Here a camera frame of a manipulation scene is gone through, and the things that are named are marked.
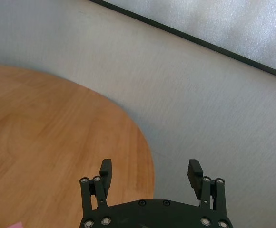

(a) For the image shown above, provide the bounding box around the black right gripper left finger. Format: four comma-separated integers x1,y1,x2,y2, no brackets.
79,159,113,218

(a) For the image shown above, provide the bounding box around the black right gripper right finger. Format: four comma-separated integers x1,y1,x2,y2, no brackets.
187,159,228,214

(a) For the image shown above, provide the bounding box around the black wall rail strip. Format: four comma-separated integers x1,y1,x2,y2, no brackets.
88,0,276,82

